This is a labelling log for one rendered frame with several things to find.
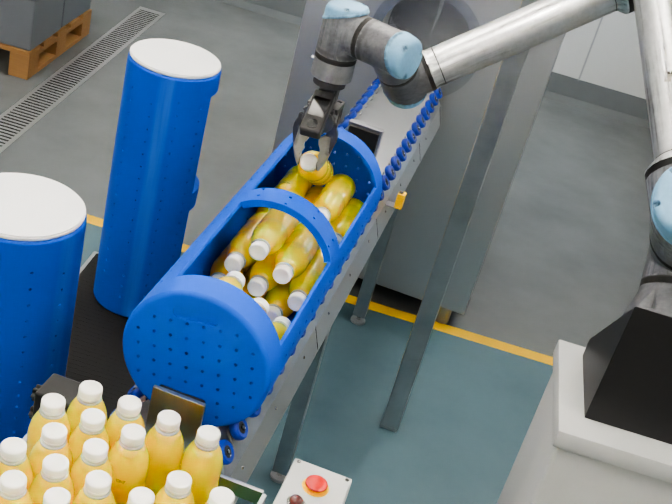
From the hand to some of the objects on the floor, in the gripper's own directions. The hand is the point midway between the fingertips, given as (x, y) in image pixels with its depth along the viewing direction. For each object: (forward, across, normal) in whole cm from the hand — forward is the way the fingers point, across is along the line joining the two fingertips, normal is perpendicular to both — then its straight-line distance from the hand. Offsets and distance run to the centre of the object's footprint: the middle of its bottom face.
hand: (307, 163), depth 239 cm
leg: (+124, -7, -36) cm, 129 cm away
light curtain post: (+124, -33, -80) cm, 152 cm away
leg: (+124, -7, -135) cm, 184 cm away
